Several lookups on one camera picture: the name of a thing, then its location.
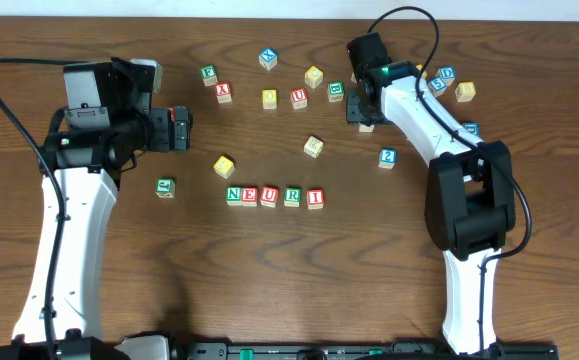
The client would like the green N wooden block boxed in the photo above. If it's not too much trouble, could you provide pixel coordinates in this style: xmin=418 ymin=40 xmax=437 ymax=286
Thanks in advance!
xmin=226 ymin=186 xmax=243 ymax=206

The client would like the red Y wooden block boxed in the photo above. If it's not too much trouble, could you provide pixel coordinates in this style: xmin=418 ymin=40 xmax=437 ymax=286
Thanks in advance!
xmin=214 ymin=82 xmax=232 ymax=103

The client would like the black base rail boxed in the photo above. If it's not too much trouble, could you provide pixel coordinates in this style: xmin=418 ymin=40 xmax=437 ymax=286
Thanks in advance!
xmin=169 ymin=341 xmax=560 ymax=360

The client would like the blue 2 wooden block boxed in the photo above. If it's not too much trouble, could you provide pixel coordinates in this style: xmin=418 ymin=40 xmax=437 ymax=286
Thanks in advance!
xmin=378 ymin=148 xmax=397 ymax=169

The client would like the green F wooden block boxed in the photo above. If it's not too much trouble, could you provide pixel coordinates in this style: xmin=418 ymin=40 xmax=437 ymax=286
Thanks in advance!
xmin=200 ymin=64 xmax=218 ymax=87

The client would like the red E wooden block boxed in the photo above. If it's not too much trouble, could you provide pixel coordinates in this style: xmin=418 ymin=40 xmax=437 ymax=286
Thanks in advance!
xmin=241 ymin=187 xmax=258 ymax=207

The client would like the green J wooden block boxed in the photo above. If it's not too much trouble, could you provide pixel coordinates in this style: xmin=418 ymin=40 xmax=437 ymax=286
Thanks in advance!
xmin=155 ymin=178 xmax=175 ymax=198

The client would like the green R wooden block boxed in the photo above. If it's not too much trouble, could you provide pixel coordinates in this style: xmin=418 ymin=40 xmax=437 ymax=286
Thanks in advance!
xmin=283 ymin=187 xmax=301 ymax=207

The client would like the red I block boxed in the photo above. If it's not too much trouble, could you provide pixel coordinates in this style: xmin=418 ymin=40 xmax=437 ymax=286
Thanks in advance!
xmin=306 ymin=189 xmax=325 ymax=210

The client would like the green B wooden block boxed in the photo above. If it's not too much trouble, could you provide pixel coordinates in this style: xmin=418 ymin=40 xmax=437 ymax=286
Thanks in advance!
xmin=327 ymin=81 xmax=345 ymax=102

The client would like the yellow block centre top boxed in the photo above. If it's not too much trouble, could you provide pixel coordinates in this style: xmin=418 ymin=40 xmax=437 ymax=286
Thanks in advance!
xmin=304 ymin=65 xmax=324 ymax=89

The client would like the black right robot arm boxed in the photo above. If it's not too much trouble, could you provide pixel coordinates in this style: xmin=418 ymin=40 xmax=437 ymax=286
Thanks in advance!
xmin=352 ymin=58 xmax=515 ymax=355

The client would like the yellow O side block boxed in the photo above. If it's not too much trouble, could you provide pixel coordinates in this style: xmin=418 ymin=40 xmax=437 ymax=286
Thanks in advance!
xmin=303 ymin=136 xmax=324 ymax=158

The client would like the yellow O top block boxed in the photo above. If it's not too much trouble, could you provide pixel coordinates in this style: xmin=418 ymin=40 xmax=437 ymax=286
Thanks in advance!
xmin=262 ymin=89 xmax=278 ymax=110

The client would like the yellow block lower left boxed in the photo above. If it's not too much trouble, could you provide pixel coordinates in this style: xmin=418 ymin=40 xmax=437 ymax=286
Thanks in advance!
xmin=213 ymin=155 xmax=235 ymax=179

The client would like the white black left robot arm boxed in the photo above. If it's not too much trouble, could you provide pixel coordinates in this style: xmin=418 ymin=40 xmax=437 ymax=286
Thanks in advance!
xmin=0 ymin=106 xmax=192 ymax=359

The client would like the yellow monkey picture block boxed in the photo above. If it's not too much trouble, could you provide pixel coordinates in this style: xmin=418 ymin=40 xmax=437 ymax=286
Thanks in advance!
xmin=416 ymin=64 xmax=427 ymax=79

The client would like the blue d block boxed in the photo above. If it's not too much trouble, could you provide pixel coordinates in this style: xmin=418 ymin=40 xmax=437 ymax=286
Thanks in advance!
xmin=462 ymin=122 xmax=480 ymax=136
xmin=436 ymin=66 xmax=456 ymax=86

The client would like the blue D block far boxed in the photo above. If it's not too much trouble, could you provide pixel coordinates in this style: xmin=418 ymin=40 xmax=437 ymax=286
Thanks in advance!
xmin=436 ymin=66 xmax=456 ymax=86

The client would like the blue 5 wooden block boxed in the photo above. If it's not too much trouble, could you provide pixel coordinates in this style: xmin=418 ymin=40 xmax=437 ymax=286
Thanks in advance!
xmin=428 ymin=77 xmax=447 ymax=97

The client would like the red u block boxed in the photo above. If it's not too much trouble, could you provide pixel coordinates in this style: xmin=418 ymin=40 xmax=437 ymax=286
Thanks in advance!
xmin=290 ymin=88 xmax=308 ymax=110
xmin=260 ymin=186 xmax=279 ymax=208

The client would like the blue X wooden block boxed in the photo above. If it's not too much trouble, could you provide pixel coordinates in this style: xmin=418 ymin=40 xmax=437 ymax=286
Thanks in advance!
xmin=258 ymin=47 xmax=278 ymax=71

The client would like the blue D block near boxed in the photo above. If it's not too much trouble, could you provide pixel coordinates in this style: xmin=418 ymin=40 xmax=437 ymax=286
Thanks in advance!
xmin=462 ymin=122 xmax=480 ymax=136

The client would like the yellow 8 wooden block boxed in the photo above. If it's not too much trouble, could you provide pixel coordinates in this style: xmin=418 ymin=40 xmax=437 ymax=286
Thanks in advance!
xmin=455 ymin=81 xmax=477 ymax=103

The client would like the blue P wooden block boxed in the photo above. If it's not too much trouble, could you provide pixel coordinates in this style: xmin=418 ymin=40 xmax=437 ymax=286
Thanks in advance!
xmin=359 ymin=124 xmax=375 ymax=133

